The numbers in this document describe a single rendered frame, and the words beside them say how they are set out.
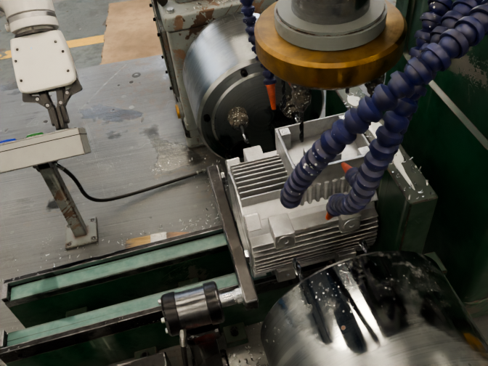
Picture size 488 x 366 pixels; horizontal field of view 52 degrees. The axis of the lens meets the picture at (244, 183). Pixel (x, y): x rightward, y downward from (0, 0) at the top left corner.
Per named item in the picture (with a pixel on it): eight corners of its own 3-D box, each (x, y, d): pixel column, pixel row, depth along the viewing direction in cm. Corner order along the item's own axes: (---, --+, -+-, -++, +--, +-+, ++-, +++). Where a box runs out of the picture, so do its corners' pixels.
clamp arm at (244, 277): (263, 306, 72) (222, 173, 88) (263, 298, 70) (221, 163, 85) (240, 313, 72) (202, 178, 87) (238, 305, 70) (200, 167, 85)
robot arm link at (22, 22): (-3, 17, 86) (2, 35, 86) (49, 6, 87) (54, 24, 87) (12, 27, 94) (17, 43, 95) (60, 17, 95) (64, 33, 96)
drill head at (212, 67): (277, 66, 128) (273, -32, 110) (330, 161, 103) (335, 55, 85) (181, 87, 125) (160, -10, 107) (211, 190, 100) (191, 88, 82)
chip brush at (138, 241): (219, 224, 109) (219, 222, 108) (222, 242, 106) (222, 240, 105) (125, 241, 108) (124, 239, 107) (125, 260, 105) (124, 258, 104)
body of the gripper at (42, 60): (-2, 30, 87) (17, 95, 88) (58, 18, 88) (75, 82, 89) (12, 38, 94) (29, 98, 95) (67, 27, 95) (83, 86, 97)
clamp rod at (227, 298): (244, 291, 74) (242, 284, 72) (247, 303, 72) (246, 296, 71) (190, 306, 73) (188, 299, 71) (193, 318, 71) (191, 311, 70)
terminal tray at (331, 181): (345, 144, 83) (348, 110, 78) (372, 189, 76) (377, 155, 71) (275, 160, 82) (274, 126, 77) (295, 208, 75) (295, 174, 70)
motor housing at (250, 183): (332, 189, 97) (337, 111, 83) (372, 268, 84) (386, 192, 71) (232, 213, 95) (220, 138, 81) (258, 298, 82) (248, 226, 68)
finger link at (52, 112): (32, 96, 90) (42, 132, 91) (49, 92, 91) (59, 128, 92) (36, 97, 94) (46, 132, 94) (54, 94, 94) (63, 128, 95)
